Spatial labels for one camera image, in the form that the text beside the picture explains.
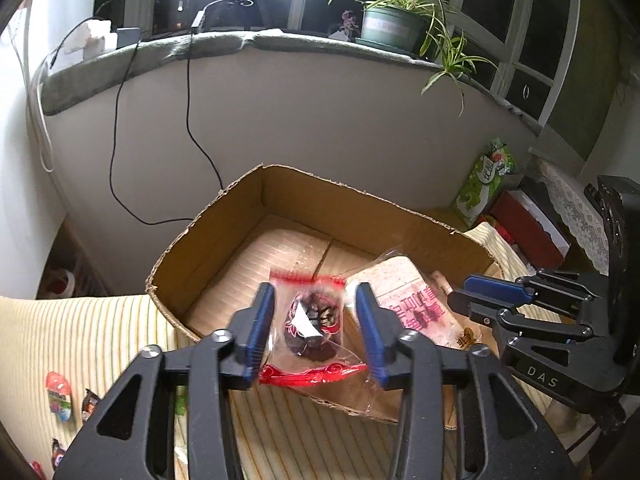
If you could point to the grey box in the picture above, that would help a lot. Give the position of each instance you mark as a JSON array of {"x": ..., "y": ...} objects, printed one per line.
[{"x": 129, "y": 36}]

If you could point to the clear red-edged snack packet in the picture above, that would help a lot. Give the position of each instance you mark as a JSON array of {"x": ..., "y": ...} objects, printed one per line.
[{"x": 310, "y": 320}]

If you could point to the white charger block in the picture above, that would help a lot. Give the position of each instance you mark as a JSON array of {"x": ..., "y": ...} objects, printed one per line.
[{"x": 90, "y": 40}]

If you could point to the grey-green sill cushion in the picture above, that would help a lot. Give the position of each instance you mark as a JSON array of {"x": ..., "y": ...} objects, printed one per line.
[{"x": 300, "y": 42}]

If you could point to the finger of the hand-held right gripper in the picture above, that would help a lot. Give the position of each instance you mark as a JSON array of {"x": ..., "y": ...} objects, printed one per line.
[
  {"x": 492, "y": 287},
  {"x": 475, "y": 307}
]

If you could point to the white lace cloth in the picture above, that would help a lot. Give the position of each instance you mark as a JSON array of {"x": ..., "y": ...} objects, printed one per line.
[{"x": 575, "y": 210}]

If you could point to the small pink flower ornament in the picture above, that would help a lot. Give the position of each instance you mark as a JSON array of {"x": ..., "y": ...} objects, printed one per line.
[{"x": 347, "y": 22}]

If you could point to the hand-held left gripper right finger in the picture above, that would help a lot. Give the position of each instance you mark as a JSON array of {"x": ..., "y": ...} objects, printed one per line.
[{"x": 367, "y": 330}]

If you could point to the green wrapped candy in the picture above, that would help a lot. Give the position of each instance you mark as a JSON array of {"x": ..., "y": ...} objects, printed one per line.
[{"x": 181, "y": 402}]

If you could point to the red-topped egg snack packet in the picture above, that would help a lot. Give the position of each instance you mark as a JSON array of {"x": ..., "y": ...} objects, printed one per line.
[{"x": 57, "y": 395}]

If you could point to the striped bed sheet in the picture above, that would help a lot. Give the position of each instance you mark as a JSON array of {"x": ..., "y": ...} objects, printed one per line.
[{"x": 100, "y": 325}]

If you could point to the brown cardboard box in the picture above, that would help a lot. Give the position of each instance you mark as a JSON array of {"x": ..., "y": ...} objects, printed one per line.
[{"x": 225, "y": 230}]

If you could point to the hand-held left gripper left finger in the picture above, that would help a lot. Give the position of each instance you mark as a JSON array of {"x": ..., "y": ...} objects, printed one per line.
[{"x": 262, "y": 320}]

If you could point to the green tissue pack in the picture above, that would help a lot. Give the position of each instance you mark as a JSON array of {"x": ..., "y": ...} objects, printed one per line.
[{"x": 482, "y": 185}]

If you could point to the brown chocolate bar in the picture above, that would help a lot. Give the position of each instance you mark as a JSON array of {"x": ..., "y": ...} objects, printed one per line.
[
  {"x": 57, "y": 452},
  {"x": 90, "y": 404}
]

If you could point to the spider plant in green pot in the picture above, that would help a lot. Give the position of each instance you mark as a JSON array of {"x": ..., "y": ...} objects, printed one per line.
[{"x": 392, "y": 27}]

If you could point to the clear pink-printed snack packet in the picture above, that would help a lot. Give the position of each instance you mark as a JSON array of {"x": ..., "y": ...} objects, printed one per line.
[{"x": 415, "y": 300}]

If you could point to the red box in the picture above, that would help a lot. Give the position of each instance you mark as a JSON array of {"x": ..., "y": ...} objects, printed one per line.
[{"x": 525, "y": 230}]

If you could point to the red and white container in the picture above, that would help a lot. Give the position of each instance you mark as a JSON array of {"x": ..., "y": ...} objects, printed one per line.
[{"x": 62, "y": 285}]

